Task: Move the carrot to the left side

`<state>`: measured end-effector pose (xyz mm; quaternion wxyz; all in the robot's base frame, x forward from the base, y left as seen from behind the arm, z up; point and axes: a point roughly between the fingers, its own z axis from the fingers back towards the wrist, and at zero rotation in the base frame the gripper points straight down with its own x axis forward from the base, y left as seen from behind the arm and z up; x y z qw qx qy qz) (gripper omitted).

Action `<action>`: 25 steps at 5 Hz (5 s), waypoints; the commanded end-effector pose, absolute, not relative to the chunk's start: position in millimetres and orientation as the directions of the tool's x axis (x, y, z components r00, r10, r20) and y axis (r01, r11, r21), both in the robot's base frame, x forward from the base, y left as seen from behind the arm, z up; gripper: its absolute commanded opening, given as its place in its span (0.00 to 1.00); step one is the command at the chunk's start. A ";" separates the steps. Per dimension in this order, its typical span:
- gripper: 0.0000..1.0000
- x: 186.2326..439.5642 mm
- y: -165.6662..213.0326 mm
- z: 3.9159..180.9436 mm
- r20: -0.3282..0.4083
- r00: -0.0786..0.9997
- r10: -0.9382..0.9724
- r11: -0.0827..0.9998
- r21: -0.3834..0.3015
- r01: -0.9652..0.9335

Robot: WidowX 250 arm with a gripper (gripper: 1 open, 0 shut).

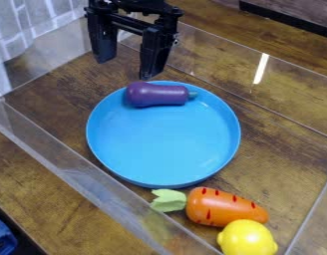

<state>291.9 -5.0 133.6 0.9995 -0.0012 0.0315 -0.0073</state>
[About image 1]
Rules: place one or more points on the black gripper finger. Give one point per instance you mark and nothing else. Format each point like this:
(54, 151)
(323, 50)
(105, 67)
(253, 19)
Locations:
(157, 45)
(103, 34)

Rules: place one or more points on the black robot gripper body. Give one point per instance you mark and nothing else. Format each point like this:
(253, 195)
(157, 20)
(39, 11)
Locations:
(103, 15)

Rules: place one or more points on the orange toy carrot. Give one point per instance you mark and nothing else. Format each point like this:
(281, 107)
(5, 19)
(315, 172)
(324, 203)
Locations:
(209, 206)

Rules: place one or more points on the purple toy eggplant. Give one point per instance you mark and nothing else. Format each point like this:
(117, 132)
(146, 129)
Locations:
(145, 94)

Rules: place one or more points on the blue round plate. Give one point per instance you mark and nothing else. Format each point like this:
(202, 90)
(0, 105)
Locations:
(165, 146)

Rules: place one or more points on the yellow toy lemon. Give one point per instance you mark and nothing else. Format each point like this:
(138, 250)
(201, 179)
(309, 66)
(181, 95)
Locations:
(245, 237)

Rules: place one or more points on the blue object at corner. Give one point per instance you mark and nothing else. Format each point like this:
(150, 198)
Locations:
(9, 241)

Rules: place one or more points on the clear acrylic enclosure wall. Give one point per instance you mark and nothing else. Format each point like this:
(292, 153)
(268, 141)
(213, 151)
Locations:
(75, 208)

